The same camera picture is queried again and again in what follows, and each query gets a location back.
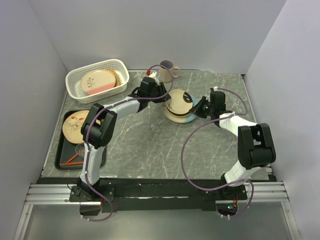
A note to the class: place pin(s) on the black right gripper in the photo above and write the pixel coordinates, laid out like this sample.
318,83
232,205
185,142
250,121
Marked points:
197,110

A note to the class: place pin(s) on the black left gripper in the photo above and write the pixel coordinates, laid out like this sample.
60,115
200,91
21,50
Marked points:
161,87

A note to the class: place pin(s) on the woven bamboo square tray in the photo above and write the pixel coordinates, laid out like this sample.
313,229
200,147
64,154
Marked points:
117,81

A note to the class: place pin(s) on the cream and pink plate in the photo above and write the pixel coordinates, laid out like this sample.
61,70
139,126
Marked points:
97,81

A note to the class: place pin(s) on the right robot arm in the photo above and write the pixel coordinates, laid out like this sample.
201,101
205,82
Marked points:
255,145

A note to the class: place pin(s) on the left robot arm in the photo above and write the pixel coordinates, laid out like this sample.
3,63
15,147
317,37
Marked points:
99,125

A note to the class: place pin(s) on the white perforated plastic bin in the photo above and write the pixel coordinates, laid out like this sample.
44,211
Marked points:
73,78

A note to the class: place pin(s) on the beige ceramic mug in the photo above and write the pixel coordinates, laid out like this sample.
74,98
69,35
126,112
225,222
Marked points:
168,71

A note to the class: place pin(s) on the large cream and blue plate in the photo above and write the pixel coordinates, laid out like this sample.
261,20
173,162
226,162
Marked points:
179,119

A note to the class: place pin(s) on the beige bird pattern plate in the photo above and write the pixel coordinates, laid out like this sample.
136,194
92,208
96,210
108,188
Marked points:
71,127

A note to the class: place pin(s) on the clear glass cup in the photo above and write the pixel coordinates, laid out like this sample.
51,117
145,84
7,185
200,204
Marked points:
80,150

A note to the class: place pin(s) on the black rectangular tray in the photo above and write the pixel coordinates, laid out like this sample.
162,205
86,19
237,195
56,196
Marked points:
65,150

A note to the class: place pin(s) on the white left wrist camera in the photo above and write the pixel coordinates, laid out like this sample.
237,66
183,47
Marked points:
154,75

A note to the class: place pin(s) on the aluminium rail frame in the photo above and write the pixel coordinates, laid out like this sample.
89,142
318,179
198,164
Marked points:
60,194

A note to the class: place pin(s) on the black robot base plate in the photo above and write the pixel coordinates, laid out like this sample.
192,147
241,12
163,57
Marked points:
160,194

